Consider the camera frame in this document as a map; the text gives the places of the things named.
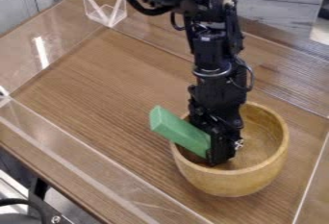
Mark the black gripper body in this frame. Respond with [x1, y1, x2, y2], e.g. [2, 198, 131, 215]
[188, 63, 252, 130]

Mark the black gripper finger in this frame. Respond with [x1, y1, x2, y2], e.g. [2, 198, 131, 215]
[205, 124, 242, 166]
[188, 103, 223, 135]

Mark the green rectangular block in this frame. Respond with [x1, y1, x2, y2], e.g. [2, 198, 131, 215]
[148, 106, 211, 158]

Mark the brown wooden bowl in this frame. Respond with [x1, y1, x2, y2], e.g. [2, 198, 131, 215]
[171, 101, 290, 197]

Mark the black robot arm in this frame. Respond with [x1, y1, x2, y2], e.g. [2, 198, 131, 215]
[125, 0, 254, 165]

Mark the black table leg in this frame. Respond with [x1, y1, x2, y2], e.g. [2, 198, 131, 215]
[29, 178, 49, 200]

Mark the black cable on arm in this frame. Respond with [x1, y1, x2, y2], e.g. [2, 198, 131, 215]
[228, 58, 256, 91]

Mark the clear acrylic tray wall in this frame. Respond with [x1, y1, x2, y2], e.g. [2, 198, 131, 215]
[0, 0, 329, 224]

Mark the black cable near floor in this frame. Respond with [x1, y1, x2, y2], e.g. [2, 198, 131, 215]
[0, 196, 44, 224]

